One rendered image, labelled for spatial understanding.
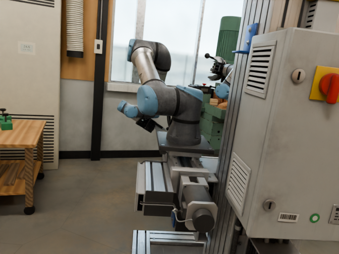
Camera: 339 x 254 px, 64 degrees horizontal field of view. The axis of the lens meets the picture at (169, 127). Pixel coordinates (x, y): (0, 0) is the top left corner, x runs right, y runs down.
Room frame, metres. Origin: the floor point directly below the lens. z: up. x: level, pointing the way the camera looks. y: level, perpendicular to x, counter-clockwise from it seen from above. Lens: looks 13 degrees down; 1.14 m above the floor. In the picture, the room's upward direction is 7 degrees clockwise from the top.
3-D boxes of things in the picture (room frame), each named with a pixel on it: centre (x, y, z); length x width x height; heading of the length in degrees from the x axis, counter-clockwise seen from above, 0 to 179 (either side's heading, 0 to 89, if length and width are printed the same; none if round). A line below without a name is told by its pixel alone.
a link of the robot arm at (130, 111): (1.61, 0.23, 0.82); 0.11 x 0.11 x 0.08; 20
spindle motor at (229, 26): (1.93, -0.35, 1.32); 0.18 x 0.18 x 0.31
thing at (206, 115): (1.91, -0.29, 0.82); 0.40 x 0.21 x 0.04; 21
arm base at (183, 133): (1.12, -0.07, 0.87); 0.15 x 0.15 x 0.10
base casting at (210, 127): (1.98, -0.46, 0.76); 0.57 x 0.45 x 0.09; 111
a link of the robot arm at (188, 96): (1.12, -0.06, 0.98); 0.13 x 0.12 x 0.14; 110
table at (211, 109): (1.89, -0.25, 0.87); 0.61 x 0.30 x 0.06; 21
